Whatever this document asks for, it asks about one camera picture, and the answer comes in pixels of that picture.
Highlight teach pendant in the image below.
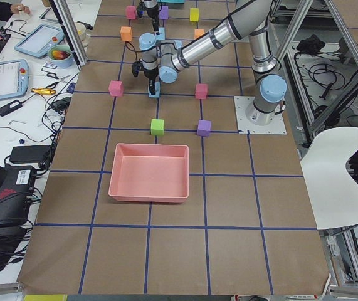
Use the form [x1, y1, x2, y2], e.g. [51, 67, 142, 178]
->
[0, 59, 29, 100]
[14, 24, 65, 58]

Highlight beige bowl with lemon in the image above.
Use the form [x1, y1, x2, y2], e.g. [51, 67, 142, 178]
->
[75, 22, 87, 43]

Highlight pink plastic tray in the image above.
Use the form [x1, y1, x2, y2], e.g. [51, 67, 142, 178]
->
[108, 143, 189, 203]

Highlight orange block table edge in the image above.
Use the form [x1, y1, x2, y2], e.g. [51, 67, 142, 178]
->
[120, 26, 133, 42]

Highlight teach pendant far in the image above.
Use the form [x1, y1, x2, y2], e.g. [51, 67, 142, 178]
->
[14, 24, 65, 58]

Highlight black power adapter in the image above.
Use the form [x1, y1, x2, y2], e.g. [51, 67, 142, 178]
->
[9, 145, 50, 164]

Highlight teach pendant near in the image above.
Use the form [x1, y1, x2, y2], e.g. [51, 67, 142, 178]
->
[0, 59, 29, 100]

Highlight pink block table edge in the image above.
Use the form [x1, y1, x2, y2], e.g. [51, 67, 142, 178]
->
[108, 80, 124, 97]

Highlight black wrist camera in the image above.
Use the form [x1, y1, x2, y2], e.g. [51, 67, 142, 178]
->
[132, 60, 142, 78]

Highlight white chair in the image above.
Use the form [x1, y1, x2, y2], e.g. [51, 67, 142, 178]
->
[300, 127, 358, 230]

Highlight scissors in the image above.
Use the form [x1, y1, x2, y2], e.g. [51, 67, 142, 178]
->
[46, 75, 70, 90]

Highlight pink block near base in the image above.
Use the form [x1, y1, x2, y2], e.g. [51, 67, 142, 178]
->
[195, 83, 208, 100]

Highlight green block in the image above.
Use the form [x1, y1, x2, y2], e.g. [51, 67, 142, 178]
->
[150, 119, 164, 136]

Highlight gold cylinder tool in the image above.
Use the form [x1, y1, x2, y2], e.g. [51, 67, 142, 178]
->
[31, 88, 56, 95]

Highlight aluminium frame post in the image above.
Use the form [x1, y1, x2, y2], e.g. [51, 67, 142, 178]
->
[50, 0, 88, 68]

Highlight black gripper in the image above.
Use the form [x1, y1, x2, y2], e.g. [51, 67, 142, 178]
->
[144, 69, 157, 94]
[149, 8, 159, 34]

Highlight yellow block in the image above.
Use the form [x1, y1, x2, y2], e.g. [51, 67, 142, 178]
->
[189, 8, 199, 22]

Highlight light blue block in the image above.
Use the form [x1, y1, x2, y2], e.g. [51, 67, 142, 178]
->
[155, 27, 165, 41]
[148, 82, 161, 98]

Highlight orange block inner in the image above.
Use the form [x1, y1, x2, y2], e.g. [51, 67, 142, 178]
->
[194, 29, 205, 40]

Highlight blue bowl with fruit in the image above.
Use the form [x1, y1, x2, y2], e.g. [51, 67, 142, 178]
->
[48, 45, 74, 68]

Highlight purple block near pink tray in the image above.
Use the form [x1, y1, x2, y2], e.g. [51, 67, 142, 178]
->
[197, 120, 211, 137]

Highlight far pink block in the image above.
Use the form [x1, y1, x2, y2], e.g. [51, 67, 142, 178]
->
[125, 6, 137, 20]

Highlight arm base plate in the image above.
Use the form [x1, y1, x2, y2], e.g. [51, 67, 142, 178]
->
[234, 96, 287, 135]

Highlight far purple block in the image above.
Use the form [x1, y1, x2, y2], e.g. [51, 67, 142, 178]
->
[159, 6, 169, 20]

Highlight black remote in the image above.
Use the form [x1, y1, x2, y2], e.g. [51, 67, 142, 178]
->
[0, 100, 23, 117]

